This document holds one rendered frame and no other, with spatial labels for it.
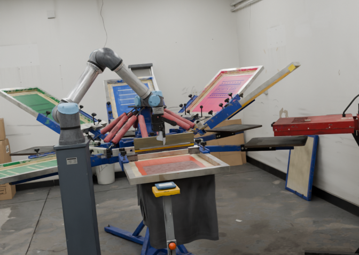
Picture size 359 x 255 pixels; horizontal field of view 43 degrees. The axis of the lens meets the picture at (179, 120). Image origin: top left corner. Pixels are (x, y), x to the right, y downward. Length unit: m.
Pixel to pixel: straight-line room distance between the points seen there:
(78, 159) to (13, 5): 4.99
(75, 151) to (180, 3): 5.14
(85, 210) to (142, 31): 4.95
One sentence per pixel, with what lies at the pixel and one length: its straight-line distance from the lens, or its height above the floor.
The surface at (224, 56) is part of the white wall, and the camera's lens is 7.58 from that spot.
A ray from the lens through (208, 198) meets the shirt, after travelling 2.79.
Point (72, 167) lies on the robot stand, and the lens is 2.67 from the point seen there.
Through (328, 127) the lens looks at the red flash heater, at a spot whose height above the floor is 1.07.
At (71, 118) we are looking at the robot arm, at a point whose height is 1.34.
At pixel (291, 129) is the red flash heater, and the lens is 3.48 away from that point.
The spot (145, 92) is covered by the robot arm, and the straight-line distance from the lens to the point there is 2.85.
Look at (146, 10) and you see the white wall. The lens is 7.39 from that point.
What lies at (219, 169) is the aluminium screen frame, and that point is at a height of 0.97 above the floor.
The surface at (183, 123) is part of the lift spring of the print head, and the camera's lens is 3.81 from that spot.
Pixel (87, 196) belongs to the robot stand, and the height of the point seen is 0.89.
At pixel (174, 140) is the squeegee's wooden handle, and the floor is 1.10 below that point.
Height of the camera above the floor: 1.53
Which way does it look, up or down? 6 degrees down
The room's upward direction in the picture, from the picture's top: 5 degrees counter-clockwise
